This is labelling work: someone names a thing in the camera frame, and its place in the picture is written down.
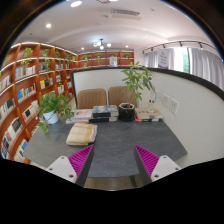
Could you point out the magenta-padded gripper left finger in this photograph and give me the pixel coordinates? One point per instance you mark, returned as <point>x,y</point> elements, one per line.
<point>78,160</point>

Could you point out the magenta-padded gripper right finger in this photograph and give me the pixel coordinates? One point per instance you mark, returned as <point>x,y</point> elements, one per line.
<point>148,160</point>

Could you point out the cream yellow-striped towel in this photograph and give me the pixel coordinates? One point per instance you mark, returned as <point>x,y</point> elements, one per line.
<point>81,134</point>

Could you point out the white thick book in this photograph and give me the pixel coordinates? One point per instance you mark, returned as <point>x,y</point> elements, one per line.
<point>75,121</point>

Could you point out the stack of small books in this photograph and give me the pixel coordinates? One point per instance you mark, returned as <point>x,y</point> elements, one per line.
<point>148,114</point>

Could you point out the white face-print book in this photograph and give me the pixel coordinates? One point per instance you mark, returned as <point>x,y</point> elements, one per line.
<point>82,114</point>

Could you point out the thick blue-spine book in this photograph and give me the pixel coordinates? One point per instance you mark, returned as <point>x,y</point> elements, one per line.
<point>104,119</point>
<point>105,110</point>

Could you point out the pothos plant in white pot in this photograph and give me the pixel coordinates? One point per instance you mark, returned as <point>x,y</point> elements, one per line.
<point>51,117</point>

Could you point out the tall plant in black pot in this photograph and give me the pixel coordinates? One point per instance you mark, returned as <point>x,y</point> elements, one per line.
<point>126,112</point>

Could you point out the white standing sign card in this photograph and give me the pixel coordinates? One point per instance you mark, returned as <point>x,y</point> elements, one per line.
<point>151,100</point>

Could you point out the brown leather chair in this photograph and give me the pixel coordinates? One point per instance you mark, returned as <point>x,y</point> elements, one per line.
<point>91,98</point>
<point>116,96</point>

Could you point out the orange wooden bookshelf unit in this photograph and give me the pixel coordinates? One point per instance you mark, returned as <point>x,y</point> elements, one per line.
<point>16,106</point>

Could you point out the white hanging banner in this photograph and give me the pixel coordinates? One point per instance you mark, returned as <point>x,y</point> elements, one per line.
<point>162,59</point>

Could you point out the white framed shelf sign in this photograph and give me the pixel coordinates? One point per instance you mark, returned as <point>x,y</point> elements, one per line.
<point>113,61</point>

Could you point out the white curtains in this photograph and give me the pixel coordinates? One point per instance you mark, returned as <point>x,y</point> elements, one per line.
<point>206,66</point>

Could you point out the multi-bulb ceiling lamp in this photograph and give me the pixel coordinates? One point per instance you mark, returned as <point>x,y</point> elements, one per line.
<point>101,44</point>

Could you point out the ceiling air vent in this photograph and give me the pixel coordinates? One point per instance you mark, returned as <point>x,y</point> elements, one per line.
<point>125,12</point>

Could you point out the recessed ceiling lights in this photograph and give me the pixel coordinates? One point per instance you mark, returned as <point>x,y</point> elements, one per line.
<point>76,3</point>

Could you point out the white wall socket plate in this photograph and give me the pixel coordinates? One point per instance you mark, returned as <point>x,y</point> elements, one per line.
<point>166,101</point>
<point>174,106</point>

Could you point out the black track light rail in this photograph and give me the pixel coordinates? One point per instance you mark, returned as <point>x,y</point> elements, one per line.
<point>180,42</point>

